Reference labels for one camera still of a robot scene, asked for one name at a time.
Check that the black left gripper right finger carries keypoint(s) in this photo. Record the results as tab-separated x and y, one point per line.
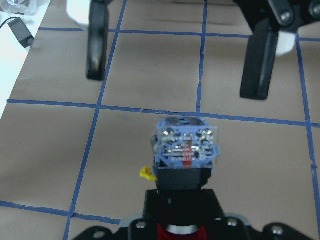
200	216

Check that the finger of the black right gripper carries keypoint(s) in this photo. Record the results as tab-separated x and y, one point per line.
258	65
98	28

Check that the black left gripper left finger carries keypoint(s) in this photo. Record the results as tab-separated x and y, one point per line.
146	227

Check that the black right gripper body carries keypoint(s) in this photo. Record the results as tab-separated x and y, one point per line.
279	15

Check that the red emergency stop button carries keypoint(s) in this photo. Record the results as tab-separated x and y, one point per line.
184	155

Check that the clear plastic bag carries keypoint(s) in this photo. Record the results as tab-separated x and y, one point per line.
22	7

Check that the black power adapter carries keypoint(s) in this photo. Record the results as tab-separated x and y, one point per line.
21	32

